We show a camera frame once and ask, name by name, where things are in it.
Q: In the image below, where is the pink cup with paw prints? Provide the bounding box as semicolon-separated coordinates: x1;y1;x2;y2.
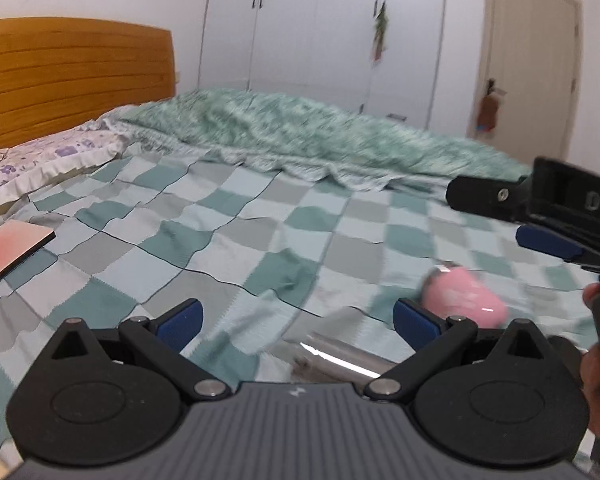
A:
420;262;508;328

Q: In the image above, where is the person's right hand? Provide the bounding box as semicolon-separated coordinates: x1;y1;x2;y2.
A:
578;282;600;438

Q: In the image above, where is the stainless steel thermos bottle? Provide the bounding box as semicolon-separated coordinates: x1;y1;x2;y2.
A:
287;333;396;390

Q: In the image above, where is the checkered green bed sheet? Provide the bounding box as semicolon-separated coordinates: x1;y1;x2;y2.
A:
0;153;596;450

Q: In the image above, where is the beige wooden door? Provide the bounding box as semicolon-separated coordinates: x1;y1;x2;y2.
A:
467;0;583;164

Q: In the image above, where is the green floral duvet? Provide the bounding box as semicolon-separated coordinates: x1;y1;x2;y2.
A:
100;89;531;194

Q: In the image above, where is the pink notebook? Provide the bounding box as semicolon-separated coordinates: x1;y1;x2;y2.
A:
0;220;55;279

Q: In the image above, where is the purple floral pillow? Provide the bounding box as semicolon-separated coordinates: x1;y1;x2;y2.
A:
0;122;128;214

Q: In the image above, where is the green hanging plant ornament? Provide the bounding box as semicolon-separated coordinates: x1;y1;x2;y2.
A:
372;1;389;63

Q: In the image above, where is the white wardrobe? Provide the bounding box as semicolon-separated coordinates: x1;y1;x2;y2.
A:
198;0;445;128

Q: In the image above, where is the wooden orange headboard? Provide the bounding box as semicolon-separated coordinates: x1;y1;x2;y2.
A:
0;18;176;148

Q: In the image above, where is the brown plush toy on handle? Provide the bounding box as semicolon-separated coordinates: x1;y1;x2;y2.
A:
476;78;505;134

